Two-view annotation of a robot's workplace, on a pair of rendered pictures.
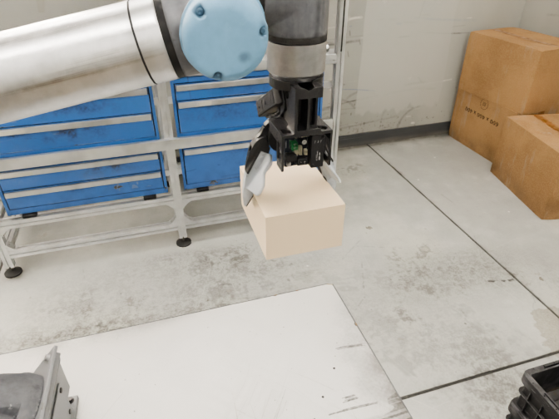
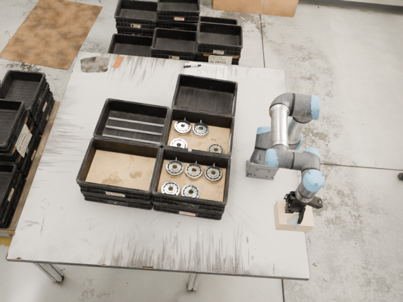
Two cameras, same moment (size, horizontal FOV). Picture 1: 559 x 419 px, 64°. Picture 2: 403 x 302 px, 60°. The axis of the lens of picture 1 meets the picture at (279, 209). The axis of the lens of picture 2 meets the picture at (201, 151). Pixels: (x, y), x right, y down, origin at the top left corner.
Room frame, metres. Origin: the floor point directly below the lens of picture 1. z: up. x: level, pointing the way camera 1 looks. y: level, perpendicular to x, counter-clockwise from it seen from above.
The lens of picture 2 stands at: (0.31, -0.82, 2.57)
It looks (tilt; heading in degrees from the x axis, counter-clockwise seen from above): 56 degrees down; 103
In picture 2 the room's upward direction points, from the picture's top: 8 degrees clockwise
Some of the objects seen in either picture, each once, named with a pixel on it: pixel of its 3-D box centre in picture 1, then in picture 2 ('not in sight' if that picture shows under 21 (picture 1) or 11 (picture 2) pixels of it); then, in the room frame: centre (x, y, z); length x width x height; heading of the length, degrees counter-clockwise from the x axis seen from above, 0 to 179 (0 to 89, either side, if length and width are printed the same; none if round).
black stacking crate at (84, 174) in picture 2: not in sight; (121, 169); (-0.32, 0.02, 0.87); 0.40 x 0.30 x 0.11; 12
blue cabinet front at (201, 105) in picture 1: (252, 129); not in sight; (2.04, 0.13, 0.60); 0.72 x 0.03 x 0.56; 107
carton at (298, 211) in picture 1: (288, 204); (292, 216); (0.61, -0.01, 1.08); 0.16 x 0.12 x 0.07; 17
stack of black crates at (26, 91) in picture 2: not in sight; (26, 103); (-1.51, 0.56, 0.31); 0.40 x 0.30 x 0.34; 107
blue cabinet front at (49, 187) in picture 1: (76, 150); not in sight; (1.80, 0.90, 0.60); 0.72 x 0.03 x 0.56; 107
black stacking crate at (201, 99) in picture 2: not in sight; (204, 100); (-0.06, 0.69, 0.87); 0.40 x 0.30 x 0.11; 12
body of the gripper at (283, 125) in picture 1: (296, 119); (297, 201); (0.58, -0.02, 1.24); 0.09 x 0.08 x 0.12; 17
